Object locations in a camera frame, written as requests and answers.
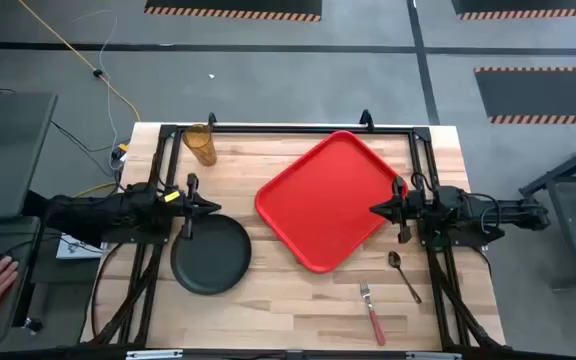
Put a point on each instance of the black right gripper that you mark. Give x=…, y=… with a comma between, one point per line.
x=408, y=210

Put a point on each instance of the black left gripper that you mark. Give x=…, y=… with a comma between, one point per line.
x=190, y=207

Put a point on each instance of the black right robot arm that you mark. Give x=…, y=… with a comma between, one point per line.
x=488, y=212

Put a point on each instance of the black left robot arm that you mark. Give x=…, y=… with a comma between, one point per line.
x=113, y=214

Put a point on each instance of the black round plate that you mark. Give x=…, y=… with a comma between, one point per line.
x=213, y=257

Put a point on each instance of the amber translucent plastic cup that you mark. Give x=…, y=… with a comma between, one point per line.
x=202, y=147

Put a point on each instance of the red plastic tray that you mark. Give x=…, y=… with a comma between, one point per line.
x=323, y=200

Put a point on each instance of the dark metal spoon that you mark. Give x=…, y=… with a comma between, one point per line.
x=404, y=277

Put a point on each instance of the white power box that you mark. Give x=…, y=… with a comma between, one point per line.
x=75, y=249

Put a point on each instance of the black mat with hazard stripes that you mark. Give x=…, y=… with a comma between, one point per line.
x=543, y=95
x=528, y=6
x=233, y=6

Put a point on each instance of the grey desk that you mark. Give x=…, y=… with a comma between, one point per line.
x=5, y=150

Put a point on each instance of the black aluminium table frame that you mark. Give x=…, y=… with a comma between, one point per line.
x=293, y=129

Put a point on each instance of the silver metal bracket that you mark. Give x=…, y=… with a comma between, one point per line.
x=154, y=355
x=433, y=356

